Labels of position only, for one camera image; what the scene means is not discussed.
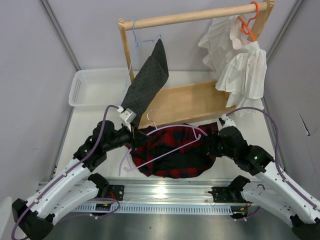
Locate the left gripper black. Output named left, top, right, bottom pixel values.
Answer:
left=103, top=121, right=151, bottom=152

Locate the red plaid skirt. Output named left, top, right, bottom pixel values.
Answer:
left=129, top=122, right=218, bottom=179

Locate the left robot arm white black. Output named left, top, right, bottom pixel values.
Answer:
left=12, top=120, right=150, bottom=240

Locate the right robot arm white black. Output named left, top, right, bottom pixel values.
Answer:
left=208, top=126, right=320, bottom=240

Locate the light blue hanger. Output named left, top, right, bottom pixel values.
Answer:
left=120, top=18, right=162, bottom=100

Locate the orange hanger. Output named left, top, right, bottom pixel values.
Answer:
left=237, top=1, right=260, bottom=42

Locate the wooden clothes rack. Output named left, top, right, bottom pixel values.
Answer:
left=118, top=0, right=275, bottom=128

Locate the white plastic basket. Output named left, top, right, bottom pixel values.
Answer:
left=68, top=68, right=130, bottom=110

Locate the grey dotted garment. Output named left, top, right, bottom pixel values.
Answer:
left=121, top=39, right=169, bottom=127

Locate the white pleated garment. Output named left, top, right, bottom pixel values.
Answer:
left=198, top=16, right=267, bottom=117

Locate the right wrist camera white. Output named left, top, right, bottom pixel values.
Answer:
left=218, top=114, right=236, bottom=129

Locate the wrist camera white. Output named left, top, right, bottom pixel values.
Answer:
left=117, top=106, right=137, bottom=132
left=218, top=114, right=236, bottom=129

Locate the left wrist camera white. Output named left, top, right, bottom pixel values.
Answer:
left=117, top=106, right=137, bottom=132

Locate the aluminium mounting rail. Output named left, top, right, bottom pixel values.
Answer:
left=107, top=177, right=232, bottom=205

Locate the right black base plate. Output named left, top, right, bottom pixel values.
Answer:
left=207, top=186, right=247, bottom=204

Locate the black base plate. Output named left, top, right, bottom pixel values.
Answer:
left=207, top=186, right=247, bottom=204
left=106, top=184, right=125, bottom=201

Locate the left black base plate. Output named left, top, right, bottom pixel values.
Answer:
left=106, top=184, right=125, bottom=201

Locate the white slotted cable duct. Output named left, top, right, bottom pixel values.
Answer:
left=72, top=202, right=262, bottom=216

